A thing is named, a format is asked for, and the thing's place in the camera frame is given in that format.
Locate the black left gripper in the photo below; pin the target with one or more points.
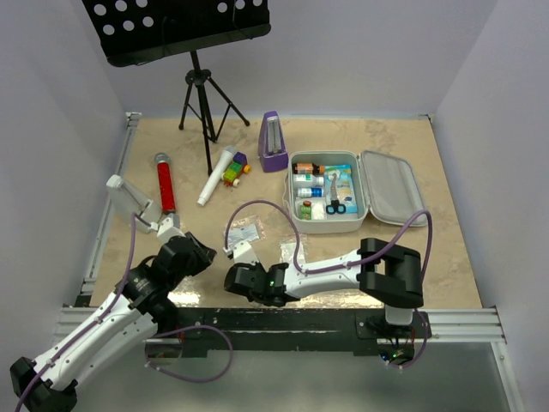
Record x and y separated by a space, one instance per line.
204 257

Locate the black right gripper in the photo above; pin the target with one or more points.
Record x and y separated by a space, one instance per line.
254 267

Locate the clear bag silver sachet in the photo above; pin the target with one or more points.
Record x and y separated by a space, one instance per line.
287 248

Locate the clear bag with wipes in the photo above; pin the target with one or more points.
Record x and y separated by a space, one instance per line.
248 220

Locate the small green packet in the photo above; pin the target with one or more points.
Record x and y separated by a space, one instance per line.
305 211

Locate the small white blue bottle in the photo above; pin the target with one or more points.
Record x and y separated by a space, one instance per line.
310 192

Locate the black handled scissors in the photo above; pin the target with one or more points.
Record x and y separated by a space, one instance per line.
334 206

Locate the white green tube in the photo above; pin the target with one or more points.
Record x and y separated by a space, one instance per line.
307 181

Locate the blue plaster packet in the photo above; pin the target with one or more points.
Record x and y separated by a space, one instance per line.
345 189

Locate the brown bottle orange cap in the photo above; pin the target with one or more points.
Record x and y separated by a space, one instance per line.
308 168

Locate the grey medicine case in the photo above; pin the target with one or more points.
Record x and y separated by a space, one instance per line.
384 186

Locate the white gauze packet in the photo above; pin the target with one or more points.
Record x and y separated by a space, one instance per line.
318 210

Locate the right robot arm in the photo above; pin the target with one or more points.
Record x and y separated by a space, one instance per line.
387 272

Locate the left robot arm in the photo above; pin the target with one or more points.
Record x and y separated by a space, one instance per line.
138 308

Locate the white sachet in bag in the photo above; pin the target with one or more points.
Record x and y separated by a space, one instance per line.
247 233

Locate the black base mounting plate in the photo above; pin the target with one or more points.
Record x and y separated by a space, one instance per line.
362 332

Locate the colourful toy block train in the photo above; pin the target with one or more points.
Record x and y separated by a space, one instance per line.
238 167

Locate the white toy microphone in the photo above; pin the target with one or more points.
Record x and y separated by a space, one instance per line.
215 176

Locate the red toy microphone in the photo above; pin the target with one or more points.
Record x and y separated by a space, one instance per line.
167 197

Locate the purple metronome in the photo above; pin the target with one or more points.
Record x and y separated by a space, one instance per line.
272 152

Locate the black music stand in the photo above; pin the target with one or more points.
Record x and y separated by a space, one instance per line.
134 33

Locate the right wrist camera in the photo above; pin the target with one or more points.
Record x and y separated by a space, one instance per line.
241 253

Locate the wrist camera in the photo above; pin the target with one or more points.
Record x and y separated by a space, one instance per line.
241 253
168 228

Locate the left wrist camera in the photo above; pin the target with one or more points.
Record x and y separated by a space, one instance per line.
168 228

